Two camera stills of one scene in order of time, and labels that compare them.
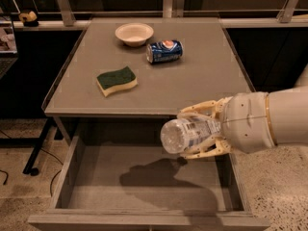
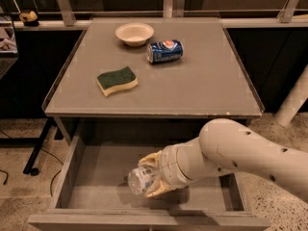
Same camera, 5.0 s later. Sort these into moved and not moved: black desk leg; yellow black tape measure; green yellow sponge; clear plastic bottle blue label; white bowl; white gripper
Moved: clear plastic bottle blue label; white gripper
Not moved: black desk leg; yellow black tape measure; white bowl; green yellow sponge
